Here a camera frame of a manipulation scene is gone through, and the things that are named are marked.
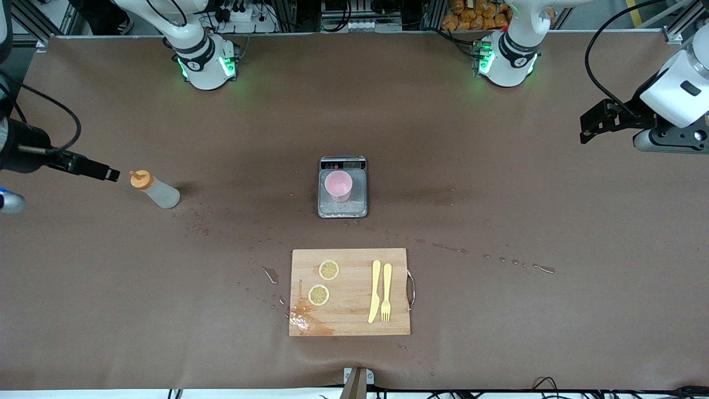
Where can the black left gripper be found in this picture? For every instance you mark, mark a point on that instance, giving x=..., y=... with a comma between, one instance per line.
x=625, y=118

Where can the orange snack bag pile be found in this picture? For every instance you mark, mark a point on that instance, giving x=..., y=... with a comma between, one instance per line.
x=476, y=14

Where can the metal table edge clamp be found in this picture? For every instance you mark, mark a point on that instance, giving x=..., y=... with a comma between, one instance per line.
x=357, y=382

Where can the white power strip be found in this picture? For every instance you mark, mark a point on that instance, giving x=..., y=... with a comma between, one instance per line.
x=249, y=16

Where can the yellow plastic knife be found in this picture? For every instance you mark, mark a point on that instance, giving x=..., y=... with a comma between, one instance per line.
x=375, y=293

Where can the silver digital kitchen scale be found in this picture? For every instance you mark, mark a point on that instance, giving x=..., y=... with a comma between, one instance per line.
x=357, y=208

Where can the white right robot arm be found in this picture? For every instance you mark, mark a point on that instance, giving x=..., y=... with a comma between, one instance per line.
x=199, y=61

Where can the yellow plastic fork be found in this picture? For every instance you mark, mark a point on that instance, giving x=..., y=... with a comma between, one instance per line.
x=386, y=288

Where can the pink plastic cup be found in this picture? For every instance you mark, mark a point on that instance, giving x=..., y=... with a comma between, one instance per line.
x=339, y=185

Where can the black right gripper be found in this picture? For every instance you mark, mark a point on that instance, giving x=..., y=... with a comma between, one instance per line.
x=25, y=145

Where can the dried lemon slice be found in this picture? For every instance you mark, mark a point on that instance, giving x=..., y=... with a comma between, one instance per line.
x=329, y=270
x=318, y=295

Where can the wooden cutting board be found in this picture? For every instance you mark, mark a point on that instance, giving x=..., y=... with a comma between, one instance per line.
x=349, y=316

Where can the clear squeeze bottle orange cap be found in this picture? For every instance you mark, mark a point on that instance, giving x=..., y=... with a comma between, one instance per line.
x=160, y=194

